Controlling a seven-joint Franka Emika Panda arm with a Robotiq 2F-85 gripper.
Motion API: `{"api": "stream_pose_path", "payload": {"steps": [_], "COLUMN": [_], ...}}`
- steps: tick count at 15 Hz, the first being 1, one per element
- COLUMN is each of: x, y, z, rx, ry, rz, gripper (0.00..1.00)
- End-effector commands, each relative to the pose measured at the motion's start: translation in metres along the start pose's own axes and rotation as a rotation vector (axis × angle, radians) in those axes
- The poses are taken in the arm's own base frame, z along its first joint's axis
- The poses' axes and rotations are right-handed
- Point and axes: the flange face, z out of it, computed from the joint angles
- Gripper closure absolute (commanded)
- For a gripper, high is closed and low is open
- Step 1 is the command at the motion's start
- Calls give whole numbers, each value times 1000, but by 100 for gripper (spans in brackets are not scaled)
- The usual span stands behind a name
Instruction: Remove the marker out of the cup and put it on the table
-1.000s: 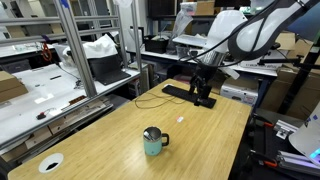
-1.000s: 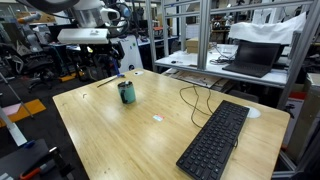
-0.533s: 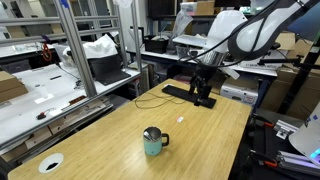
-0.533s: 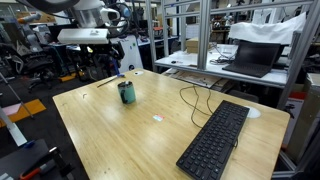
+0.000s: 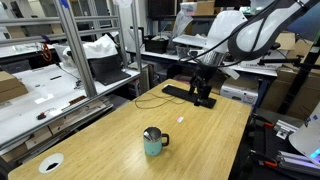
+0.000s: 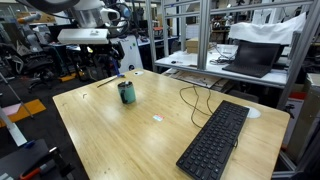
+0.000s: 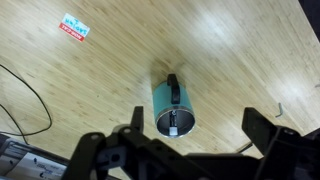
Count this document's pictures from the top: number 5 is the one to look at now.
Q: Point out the small black red device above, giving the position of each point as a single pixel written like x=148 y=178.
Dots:
x=41 y=116

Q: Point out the white workbench shelf board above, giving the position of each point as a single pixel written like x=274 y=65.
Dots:
x=30 y=106

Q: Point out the black computer keyboard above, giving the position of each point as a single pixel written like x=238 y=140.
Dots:
x=180 y=93

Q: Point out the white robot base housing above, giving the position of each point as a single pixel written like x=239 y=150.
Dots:
x=308 y=136

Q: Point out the clear plastic bag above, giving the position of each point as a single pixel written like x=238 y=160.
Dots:
x=180 y=26

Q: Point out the aluminium extrusion shelf frame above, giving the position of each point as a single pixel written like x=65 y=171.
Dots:
x=76 y=46

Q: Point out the white plastic cover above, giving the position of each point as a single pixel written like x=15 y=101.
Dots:
x=96 y=48

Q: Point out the black plastic bin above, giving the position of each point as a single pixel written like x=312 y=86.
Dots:
x=155 y=44

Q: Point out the dark grey marker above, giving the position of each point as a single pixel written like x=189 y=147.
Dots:
x=148 y=136

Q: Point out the silver aluminium extrusion bar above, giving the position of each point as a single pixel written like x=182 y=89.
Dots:
x=298 y=161

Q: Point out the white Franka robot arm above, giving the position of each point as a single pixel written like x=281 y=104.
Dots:
x=263 y=30

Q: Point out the large brown cardboard carton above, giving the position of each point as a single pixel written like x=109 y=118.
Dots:
x=300 y=93

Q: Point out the white wrapped tray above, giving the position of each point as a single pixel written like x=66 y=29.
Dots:
x=186 y=40

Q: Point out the black tripod stand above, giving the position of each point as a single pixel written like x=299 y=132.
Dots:
x=298 y=75

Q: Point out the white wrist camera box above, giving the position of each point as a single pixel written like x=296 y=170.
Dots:
x=231 y=73

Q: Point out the black open laptop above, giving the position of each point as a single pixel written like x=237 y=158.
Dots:
x=107 y=70

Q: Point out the small cardboard box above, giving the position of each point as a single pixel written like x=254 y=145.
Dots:
x=204 y=7

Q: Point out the white round table grommet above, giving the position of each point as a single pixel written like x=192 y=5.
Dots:
x=51 y=163

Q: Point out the teal metal mug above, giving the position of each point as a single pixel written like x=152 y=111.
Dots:
x=152 y=144

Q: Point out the small red white sticker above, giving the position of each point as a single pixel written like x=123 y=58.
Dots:
x=180 y=119

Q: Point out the white box with holes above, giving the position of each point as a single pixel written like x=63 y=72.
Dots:
x=238 y=94

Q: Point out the white long lab bench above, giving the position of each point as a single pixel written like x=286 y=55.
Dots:
x=156 y=56

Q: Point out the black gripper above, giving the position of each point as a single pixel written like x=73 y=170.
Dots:
x=205 y=76

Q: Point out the brown cardboard box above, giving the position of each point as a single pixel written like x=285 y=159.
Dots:
x=10 y=86

